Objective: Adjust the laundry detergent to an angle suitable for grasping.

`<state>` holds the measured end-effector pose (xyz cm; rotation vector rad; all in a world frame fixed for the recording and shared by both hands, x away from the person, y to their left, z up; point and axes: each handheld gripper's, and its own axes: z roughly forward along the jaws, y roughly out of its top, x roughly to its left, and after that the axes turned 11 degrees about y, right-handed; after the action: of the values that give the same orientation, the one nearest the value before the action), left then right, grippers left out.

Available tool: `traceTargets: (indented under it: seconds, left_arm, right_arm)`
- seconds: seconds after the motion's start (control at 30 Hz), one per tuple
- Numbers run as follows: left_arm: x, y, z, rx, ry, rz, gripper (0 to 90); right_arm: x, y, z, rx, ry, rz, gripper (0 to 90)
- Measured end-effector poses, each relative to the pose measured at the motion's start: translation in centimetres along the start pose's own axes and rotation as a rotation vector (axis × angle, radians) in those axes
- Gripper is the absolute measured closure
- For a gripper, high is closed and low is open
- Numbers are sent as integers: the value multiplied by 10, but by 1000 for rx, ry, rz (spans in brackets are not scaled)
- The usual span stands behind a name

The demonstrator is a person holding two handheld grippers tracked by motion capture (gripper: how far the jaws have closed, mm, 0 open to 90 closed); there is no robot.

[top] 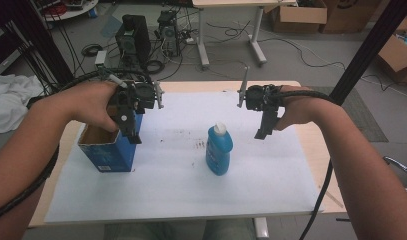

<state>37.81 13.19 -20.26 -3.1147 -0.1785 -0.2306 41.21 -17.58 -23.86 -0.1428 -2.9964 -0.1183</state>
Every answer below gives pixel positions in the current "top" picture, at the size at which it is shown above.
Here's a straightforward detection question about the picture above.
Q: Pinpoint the black corrugated right gripper cable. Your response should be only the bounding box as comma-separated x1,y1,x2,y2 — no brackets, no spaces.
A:
270,87,340,240

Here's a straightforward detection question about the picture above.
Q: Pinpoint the open-sided computer tower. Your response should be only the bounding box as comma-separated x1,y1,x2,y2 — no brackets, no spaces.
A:
156,9,181,58

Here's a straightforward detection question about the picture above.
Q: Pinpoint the grey floor mat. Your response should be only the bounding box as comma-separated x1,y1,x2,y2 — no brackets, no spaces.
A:
305,85,389,143

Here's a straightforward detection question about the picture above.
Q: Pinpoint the person's right hand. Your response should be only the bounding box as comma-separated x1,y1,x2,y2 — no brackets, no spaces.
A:
274,85,320,132

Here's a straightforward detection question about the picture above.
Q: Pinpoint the dark shelf unit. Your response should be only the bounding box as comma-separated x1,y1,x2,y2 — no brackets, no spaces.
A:
0,28,24,75

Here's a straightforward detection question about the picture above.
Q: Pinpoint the black metal post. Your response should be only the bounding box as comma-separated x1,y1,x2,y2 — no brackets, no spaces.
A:
328,0,407,107

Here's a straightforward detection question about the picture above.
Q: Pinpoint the blue bottle with white cap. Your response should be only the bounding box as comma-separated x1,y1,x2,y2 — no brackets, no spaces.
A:
205,122,234,177

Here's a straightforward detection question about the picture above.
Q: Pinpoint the white table mat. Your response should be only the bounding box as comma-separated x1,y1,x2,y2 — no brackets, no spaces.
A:
44,90,324,224

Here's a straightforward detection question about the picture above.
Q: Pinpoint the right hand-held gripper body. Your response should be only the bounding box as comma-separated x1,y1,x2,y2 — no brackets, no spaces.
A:
236,65,287,113

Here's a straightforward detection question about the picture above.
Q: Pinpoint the person's left hand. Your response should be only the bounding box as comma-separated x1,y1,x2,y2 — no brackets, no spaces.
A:
65,80,120,133

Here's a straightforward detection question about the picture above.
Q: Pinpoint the light wooden table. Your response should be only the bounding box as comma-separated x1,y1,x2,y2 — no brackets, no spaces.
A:
28,80,347,239

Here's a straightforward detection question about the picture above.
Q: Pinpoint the blue cardboard box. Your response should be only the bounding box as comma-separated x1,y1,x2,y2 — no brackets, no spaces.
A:
77,113,144,173

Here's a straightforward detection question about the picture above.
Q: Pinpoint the large black cable coil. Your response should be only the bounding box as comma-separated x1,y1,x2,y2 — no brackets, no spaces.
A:
144,59,166,75

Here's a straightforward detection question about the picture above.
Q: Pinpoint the cardboard box with teal contents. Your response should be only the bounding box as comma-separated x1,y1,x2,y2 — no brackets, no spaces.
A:
376,16,407,84

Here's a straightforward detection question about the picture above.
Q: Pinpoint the white-legged desk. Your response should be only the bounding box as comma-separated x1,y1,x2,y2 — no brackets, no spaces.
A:
191,0,298,68

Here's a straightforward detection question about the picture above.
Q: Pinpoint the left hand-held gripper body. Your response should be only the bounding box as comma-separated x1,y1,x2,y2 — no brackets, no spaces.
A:
105,78,166,116

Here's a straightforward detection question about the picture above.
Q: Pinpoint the small open cardboard box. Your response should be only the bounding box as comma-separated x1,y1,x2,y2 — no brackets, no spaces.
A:
270,0,329,34

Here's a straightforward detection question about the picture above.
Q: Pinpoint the large closed cardboard box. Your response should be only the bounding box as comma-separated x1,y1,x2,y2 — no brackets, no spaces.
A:
319,0,384,34

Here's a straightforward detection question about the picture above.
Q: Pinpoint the black corrugated left gripper cable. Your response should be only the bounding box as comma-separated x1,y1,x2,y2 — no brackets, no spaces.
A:
0,67,152,223

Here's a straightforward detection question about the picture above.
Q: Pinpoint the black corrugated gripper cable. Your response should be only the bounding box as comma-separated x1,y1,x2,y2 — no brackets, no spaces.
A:
0,67,152,223
270,87,340,240

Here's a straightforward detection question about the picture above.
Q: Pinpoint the black computer tower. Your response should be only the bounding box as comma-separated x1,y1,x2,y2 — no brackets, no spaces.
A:
115,14,152,69

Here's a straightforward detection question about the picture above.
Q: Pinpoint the white power supply unit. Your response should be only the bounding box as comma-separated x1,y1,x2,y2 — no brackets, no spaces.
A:
94,49,108,68

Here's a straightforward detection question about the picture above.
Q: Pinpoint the white cloth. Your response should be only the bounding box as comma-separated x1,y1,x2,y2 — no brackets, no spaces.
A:
0,73,45,134

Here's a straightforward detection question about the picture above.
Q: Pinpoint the red cable coil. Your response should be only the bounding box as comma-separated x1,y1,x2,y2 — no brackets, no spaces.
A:
44,2,68,16

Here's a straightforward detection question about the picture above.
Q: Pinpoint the small black cable coil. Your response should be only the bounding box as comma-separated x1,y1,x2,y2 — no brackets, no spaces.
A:
81,43,104,58

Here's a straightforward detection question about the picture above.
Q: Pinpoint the chrome chair base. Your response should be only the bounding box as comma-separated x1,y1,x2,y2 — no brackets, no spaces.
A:
382,154,407,193

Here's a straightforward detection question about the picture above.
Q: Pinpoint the round white table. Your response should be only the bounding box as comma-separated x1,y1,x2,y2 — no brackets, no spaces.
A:
32,0,99,23

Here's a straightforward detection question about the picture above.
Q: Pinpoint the black metal stand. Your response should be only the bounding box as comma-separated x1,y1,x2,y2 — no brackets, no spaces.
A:
9,0,75,89

